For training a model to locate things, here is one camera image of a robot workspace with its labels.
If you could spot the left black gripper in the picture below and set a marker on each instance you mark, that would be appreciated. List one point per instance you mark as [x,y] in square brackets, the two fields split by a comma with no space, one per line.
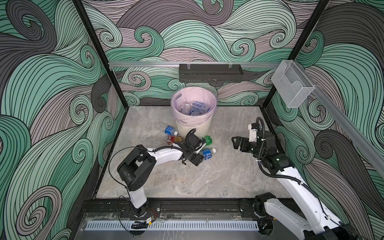
[197,160]

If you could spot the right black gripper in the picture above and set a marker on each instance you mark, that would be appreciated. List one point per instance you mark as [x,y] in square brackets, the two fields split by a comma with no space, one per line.
[246,141]

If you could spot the green Sprite bottle yellow cap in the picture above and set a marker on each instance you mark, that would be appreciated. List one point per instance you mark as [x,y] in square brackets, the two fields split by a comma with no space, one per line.
[207,139]

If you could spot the clear bottle blue wrap label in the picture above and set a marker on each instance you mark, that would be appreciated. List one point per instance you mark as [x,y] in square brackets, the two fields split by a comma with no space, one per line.
[207,153]

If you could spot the red yellow label tea bottle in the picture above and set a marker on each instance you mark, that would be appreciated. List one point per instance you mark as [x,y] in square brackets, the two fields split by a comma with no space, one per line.
[174,139]

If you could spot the clear bottle blue Pocari label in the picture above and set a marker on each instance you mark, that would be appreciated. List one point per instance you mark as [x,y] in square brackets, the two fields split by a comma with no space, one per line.
[171,131]

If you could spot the light blue label bottle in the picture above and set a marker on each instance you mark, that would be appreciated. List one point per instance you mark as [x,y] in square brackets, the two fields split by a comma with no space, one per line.
[199,108]

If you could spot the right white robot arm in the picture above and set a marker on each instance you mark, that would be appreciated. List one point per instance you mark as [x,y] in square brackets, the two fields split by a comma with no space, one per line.
[317,222]

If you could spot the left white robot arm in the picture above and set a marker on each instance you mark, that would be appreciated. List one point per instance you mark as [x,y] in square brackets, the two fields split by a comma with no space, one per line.
[138,165]

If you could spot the cream ribbed waste bin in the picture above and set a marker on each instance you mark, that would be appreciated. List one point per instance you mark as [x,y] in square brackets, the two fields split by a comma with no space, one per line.
[200,123]

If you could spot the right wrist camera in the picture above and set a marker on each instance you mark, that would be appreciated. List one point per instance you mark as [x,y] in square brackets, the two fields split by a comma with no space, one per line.
[253,132]

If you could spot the clear acrylic wall holder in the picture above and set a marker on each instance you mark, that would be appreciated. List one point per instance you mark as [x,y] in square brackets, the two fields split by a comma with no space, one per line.
[292,83]

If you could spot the black wall tray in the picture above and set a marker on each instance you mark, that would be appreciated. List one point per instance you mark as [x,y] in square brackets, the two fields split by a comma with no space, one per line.
[210,73]

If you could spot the white slotted cable duct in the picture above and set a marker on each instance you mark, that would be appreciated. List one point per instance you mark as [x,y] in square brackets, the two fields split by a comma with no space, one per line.
[175,226]

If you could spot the aluminium rail right wall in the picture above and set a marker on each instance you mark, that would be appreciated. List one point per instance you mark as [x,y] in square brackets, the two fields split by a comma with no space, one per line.
[331,98]

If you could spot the aluminium rail wall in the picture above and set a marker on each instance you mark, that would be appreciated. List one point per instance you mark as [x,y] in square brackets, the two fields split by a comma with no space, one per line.
[331,98]
[166,64]

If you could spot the aluminium rail back wall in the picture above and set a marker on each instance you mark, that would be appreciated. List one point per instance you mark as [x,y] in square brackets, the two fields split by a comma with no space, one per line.
[166,64]

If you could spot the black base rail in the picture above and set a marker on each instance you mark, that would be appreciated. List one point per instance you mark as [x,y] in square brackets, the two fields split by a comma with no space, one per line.
[235,207]

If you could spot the black corner frame post right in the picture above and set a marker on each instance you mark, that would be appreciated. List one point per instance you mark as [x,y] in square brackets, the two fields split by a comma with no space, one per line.
[310,25]

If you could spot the black corner frame post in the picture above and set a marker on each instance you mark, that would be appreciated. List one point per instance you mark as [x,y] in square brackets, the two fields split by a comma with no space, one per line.
[95,41]
[310,25]

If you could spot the black corner frame post left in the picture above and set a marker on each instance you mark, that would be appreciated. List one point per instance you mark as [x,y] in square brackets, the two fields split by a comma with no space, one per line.
[95,41]

